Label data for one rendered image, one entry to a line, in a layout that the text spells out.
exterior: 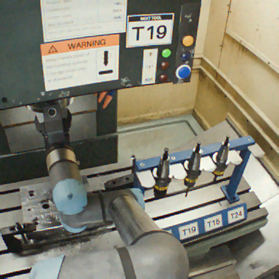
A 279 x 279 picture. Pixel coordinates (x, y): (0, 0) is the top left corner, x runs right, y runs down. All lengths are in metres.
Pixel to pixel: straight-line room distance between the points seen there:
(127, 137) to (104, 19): 1.56
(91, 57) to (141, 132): 1.55
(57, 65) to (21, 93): 0.09
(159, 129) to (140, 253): 1.81
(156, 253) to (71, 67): 0.39
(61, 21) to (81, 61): 0.10
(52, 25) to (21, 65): 0.10
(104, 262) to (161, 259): 0.08
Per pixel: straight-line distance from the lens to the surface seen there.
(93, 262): 0.42
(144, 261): 0.42
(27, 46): 0.62
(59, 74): 0.65
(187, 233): 1.25
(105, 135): 1.68
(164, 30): 0.67
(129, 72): 0.69
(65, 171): 0.72
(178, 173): 1.05
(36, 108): 0.86
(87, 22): 0.61
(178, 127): 2.24
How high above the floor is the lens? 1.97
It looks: 41 degrees down
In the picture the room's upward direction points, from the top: 5 degrees clockwise
